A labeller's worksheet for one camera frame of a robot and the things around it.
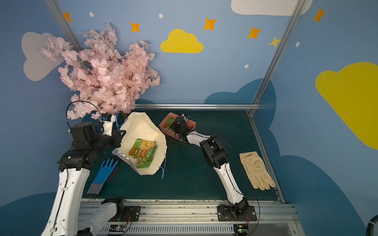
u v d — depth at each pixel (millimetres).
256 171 885
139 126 929
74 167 434
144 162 843
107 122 588
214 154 625
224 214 745
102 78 535
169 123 1105
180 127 856
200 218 745
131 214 745
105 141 572
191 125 1032
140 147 909
